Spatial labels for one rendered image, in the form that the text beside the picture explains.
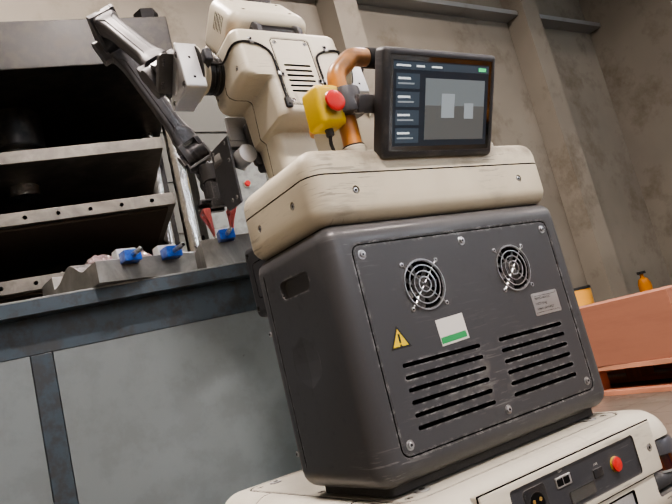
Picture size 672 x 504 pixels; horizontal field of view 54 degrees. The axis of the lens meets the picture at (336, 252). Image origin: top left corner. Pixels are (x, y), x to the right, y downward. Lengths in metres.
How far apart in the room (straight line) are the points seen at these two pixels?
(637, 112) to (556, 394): 9.27
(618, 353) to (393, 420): 2.56
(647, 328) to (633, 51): 7.49
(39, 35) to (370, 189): 2.01
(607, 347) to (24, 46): 2.88
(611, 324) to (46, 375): 2.58
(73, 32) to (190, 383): 1.60
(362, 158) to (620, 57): 9.62
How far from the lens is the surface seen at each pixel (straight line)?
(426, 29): 8.32
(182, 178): 2.65
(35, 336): 1.74
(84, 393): 1.72
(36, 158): 2.77
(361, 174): 1.03
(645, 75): 10.36
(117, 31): 1.84
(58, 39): 2.84
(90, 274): 1.71
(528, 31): 9.24
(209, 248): 1.81
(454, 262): 1.10
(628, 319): 3.39
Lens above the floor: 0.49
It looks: 9 degrees up
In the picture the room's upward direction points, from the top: 14 degrees counter-clockwise
